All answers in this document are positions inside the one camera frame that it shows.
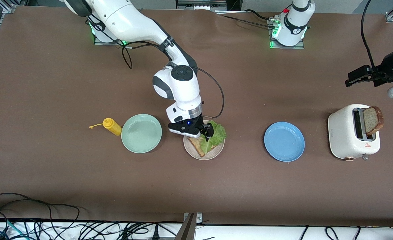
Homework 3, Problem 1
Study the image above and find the green lettuce leaf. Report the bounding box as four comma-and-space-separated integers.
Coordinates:
201, 121, 227, 154

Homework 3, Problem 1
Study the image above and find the brown bread slice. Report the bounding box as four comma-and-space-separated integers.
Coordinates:
188, 135, 217, 158
363, 106, 384, 136

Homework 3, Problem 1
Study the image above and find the yellow mustard squeeze bottle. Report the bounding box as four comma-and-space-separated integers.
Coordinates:
89, 118, 122, 136

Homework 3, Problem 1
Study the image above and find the beige plate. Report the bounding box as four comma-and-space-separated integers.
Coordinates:
183, 120, 225, 161

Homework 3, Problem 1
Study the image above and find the mint green plate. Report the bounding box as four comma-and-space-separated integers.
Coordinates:
121, 114, 162, 154

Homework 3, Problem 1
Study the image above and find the blue plate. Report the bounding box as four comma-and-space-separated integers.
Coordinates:
264, 121, 305, 162

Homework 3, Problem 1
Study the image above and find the white toaster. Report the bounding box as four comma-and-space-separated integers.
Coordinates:
328, 104, 381, 161

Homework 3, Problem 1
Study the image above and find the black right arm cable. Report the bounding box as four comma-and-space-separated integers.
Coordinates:
121, 40, 224, 119

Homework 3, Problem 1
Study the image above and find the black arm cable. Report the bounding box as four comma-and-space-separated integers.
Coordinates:
360, 0, 381, 69
121, 40, 224, 119

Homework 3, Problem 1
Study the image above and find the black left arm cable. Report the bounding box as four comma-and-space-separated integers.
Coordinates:
360, 0, 381, 69

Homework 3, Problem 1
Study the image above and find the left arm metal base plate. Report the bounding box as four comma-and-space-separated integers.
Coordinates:
268, 18, 305, 50

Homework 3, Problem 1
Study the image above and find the aluminium profile bracket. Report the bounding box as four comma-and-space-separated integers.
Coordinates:
175, 212, 203, 240

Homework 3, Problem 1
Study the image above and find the black base cable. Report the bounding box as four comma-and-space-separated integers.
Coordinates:
213, 9, 277, 29

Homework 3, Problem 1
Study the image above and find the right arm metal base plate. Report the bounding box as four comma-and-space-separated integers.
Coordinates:
94, 32, 131, 46

